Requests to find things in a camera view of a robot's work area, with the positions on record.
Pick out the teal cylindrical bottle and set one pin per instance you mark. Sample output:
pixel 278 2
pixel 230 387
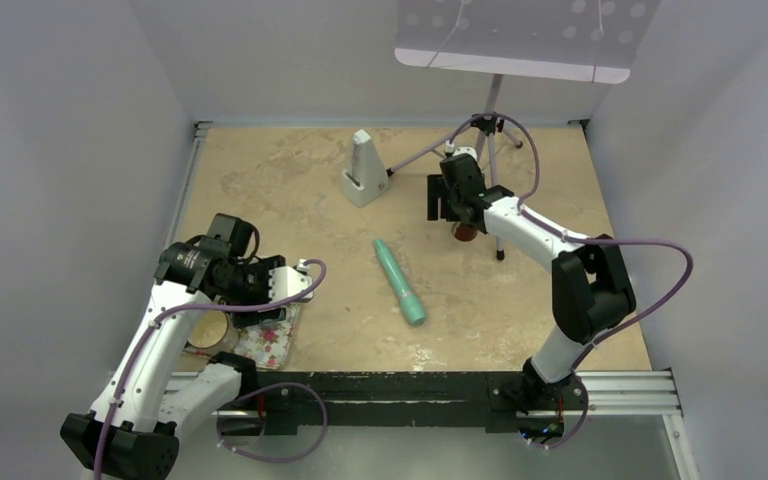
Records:
pixel 409 303

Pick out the floral tray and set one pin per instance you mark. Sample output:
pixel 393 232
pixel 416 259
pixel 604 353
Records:
pixel 268 344

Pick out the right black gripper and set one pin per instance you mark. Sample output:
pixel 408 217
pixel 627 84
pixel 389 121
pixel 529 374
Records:
pixel 437 189

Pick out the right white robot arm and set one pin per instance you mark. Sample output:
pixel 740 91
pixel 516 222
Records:
pixel 591 291

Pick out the perforated white panel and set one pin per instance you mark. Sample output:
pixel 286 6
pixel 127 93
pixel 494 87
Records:
pixel 588 41

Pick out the aluminium frame rail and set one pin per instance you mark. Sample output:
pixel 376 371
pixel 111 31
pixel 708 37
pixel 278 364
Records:
pixel 292 199

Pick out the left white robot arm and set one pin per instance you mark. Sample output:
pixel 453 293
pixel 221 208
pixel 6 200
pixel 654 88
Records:
pixel 131 431

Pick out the purple tripod stand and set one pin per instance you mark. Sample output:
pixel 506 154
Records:
pixel 485 142

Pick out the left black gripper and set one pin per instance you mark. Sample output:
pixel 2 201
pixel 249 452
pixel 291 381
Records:
pixel 262 267

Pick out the brown striped mug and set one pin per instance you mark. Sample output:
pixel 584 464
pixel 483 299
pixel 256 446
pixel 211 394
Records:
pixel 464 233

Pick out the cream mug black handle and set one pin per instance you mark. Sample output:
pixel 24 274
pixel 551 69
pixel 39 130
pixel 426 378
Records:
pixel 214 333

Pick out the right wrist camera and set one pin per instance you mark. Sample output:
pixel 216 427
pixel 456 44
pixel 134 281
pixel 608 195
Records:
pixel 451 150

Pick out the white metronome-shaped object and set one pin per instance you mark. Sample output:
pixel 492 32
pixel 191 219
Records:
pixel 364 177

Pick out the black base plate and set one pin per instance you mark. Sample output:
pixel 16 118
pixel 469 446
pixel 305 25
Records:
pixel 286 401

